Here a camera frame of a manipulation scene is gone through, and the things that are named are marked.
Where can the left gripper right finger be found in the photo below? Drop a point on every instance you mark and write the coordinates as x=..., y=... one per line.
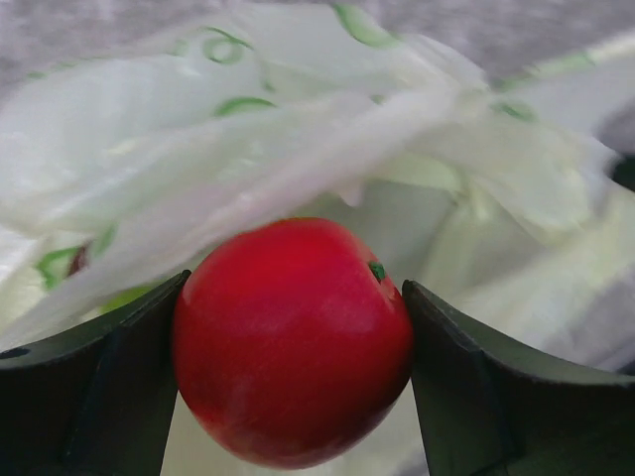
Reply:
x=490, y=405

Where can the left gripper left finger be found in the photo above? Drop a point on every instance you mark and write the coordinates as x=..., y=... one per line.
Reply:
x=97, y=399

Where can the green round fruit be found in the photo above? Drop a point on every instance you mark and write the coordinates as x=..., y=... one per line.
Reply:
x=124, y=298

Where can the red and green fruit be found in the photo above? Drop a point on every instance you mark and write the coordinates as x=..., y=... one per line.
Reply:
x=291, y=343

